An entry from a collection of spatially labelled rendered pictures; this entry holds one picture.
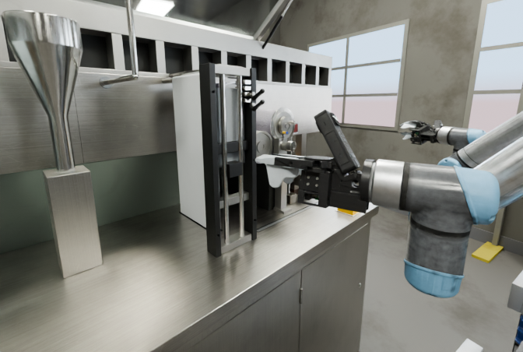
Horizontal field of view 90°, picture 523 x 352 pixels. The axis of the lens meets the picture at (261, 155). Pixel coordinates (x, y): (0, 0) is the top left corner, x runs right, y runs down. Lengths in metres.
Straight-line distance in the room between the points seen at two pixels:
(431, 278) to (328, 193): 0.18
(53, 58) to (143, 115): 0.43
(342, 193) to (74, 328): 0.59
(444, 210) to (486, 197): 0.05
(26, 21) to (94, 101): 0.36
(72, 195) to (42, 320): 0.27
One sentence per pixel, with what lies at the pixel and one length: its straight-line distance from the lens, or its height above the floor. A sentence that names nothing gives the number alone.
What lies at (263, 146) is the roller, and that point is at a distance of 1.02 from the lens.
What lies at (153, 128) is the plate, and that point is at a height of 1.24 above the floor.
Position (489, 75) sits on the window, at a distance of 3.24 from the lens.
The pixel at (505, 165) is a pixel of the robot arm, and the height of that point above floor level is 1.25.
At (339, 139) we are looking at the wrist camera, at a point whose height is 1.28.
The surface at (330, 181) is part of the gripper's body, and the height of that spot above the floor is 1.21.
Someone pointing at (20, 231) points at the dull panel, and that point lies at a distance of 1.12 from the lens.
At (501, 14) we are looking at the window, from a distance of 3.32.
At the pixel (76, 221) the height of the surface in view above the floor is 1.04.
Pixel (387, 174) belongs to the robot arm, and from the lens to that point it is 0.43.
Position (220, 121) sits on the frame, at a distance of 0.74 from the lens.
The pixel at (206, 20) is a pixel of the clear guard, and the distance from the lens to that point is 1.29.
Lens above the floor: 1.34
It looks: 12 degrees down
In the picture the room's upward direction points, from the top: straight up
